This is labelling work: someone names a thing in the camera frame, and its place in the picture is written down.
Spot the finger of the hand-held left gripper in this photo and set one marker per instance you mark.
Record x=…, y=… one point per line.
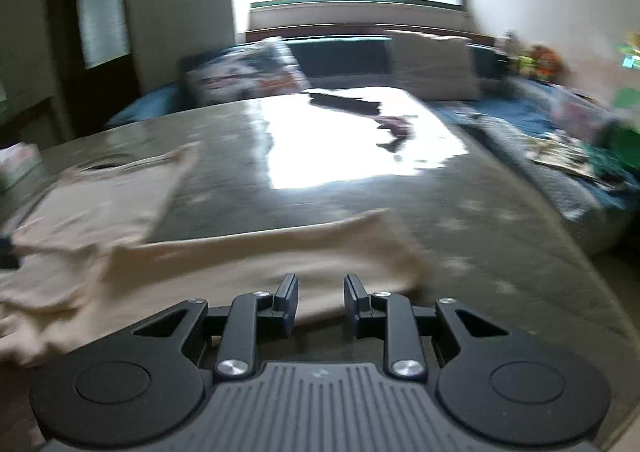
x=7, y=252

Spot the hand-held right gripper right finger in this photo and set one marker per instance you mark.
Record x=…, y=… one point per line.
x=349, y=302

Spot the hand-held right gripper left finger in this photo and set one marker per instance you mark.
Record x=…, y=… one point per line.
x=292, y=301

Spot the beige garment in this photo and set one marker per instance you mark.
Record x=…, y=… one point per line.
x=200, y=262

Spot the pale box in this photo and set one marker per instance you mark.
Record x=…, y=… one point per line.
x=17, y=164

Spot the dark cloth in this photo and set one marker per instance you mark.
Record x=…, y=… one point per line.
x=350, y=104

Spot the grey blanket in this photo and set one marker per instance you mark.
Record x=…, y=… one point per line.
x=545, y=187

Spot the printed pillow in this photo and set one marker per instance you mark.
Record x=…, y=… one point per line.
x=240, y=72

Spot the teal sofa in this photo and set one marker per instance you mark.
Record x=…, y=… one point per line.
x=340, y=59

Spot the beige pillow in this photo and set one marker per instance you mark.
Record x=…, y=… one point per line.
x=432, y=64

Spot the dark door with glass pane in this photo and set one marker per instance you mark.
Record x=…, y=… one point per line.
x=100, y=17

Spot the printed magazine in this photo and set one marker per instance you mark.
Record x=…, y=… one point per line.
x=560, y=157

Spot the pile of colourful toys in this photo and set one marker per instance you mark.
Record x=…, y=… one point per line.
x=535, y=59

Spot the green box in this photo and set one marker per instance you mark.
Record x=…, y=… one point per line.
x=625, y=132

